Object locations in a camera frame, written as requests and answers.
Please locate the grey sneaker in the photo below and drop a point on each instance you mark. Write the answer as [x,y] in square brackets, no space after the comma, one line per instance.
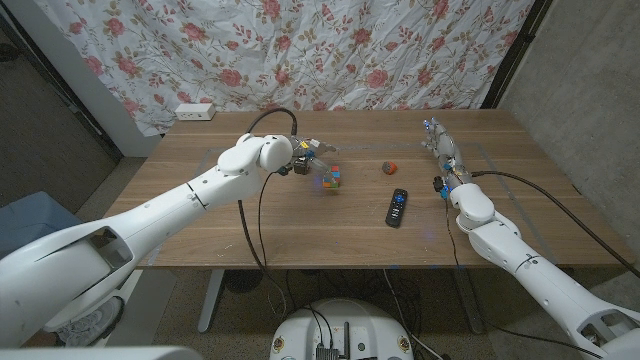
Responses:
[87,322]

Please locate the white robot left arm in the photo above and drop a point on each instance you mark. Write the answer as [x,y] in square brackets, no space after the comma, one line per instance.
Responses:
[150,220]

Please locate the multicoloured rubiks cube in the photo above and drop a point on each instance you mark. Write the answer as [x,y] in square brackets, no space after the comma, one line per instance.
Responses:
[332,178]

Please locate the person bare leg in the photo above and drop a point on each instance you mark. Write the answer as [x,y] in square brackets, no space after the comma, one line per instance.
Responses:
[37,340]

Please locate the white table leg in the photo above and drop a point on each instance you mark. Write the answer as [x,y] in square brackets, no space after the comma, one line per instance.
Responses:
[210,305]

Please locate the black backdrop stand pole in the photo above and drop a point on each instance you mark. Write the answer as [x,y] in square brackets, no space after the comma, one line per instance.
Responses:
[75,107]
[515,55]

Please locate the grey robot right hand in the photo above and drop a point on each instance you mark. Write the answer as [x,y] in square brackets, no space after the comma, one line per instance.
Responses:
[444,147]

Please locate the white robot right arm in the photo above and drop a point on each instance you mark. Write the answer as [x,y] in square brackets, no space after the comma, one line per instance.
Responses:
[515,255]

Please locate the white power strip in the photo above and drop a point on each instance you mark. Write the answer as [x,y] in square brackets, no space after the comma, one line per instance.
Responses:
[195,112]

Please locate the grey table leg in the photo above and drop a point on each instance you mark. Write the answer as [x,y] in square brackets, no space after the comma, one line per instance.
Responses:
[470,305]

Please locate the blue plastic bin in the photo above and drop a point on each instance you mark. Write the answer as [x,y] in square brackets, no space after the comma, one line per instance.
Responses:
[30,220]

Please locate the white low platform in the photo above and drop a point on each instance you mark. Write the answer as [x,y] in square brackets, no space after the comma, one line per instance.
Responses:
[150,300]

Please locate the floral backdrop cloth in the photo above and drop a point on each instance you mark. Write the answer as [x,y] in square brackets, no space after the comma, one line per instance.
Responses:
[300,50]

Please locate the red and grey ball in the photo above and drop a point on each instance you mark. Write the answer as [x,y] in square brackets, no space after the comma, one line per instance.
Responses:
[389,168]

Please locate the black TV remote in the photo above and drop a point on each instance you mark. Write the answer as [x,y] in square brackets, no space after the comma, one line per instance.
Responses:
[396,210]

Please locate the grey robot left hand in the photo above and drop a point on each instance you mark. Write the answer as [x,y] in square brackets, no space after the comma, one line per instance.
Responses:
[325,147]

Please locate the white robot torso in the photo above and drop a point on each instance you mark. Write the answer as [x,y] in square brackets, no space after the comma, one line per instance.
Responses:
[340,325]

